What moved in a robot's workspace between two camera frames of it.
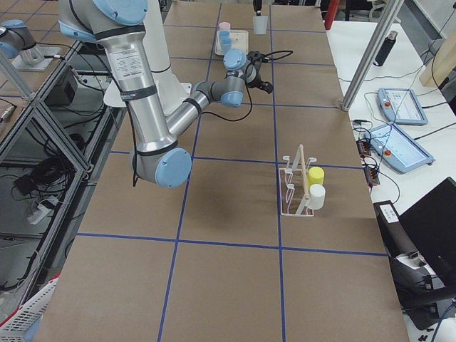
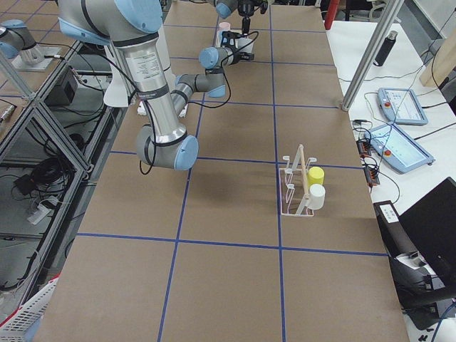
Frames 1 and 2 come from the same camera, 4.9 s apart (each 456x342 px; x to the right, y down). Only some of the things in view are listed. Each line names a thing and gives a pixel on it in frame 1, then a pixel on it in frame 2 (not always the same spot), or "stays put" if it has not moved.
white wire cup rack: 293,185 stays put
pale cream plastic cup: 317,196 stays put
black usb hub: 371,172 stays put
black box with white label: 396,239 stays put
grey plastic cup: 260,24 to 242,42
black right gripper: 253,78 to 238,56
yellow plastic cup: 315,175 stays put
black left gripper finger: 257,6 to 246,8
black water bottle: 385,50 stays put
